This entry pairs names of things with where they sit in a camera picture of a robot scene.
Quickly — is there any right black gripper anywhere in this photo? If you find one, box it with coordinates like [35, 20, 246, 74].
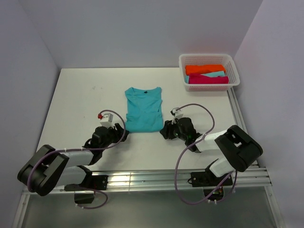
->
[160, 117, 188, 142]

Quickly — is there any orange rolled t shirt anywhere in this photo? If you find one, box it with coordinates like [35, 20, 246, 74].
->
[185, 64, 226, 75]

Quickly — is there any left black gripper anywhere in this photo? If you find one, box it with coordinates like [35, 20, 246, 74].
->
[100, 123, 129, 151]

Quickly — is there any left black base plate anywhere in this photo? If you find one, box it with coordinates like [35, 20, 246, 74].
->
[64, 175, 108, 191]

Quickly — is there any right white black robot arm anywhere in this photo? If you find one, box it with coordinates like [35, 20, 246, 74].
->
[160, 117, 263, 185]

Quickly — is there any white plastic basket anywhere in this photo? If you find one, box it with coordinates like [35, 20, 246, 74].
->
[179, 54, 240, 91]

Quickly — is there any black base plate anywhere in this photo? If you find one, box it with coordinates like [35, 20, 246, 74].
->
[64, 175, 108, 191]
[187, 171, 227, 187]

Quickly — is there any aluminium rail frame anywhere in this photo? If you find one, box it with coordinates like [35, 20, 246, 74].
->
[11, 90, 285, 228]

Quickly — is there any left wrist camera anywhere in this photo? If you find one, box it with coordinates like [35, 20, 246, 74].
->
[98, 113, 114, 128]

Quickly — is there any light teal rolled t shirt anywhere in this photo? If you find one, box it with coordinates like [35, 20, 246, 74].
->
[203, 71, 225, 77]

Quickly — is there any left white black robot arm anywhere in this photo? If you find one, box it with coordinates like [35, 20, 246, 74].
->
[17, 123, 129, 196]

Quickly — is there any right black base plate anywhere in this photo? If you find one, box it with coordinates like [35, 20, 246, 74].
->
[187, 171, 227, 187]

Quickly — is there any pink rolled t shirt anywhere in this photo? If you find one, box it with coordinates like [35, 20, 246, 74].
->
[185, 74, 229, 84]

